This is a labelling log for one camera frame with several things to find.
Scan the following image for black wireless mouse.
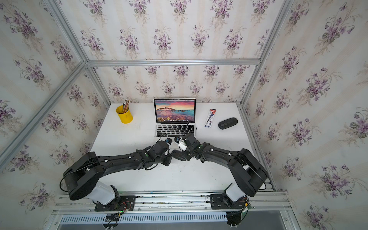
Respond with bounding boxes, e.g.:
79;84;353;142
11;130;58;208
171;150;187;162

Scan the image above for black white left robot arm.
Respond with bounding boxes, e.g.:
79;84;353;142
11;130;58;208
62;138;172;206

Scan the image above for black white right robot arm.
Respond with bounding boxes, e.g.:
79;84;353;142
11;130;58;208
173;133;269;202

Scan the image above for silver laptop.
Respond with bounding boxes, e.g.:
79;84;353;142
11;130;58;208
153;98;196;138

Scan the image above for white marker box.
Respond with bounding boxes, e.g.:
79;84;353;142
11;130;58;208
204;109;216;128

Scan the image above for black glasses case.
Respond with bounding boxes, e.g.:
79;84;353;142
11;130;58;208
218;117;238;130

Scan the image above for yellow pen cup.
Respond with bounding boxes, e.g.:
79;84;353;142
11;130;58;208
116;105;133;124

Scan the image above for pencils in cup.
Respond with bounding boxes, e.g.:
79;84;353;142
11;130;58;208
122;100;130;114

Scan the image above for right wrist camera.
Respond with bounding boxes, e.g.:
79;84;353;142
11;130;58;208
174;136;187;152

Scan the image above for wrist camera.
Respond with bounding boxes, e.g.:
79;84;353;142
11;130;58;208
165;138;173;145
174;136;187;152

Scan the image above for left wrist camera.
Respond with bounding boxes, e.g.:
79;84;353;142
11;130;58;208
165;138;173;145

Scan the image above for aluminium mounting rail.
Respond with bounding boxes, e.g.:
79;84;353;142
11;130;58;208
51;190;292;215

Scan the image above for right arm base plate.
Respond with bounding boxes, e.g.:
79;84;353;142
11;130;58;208
207;194;249;210

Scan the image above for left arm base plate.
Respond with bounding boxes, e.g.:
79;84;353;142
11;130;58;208
94;195;137;212

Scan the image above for white slotted cable duct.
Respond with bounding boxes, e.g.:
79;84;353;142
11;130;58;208
59;212;228;225

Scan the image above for aluminium enclosure frame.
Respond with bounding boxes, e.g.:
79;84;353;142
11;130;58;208
1;1;294;170

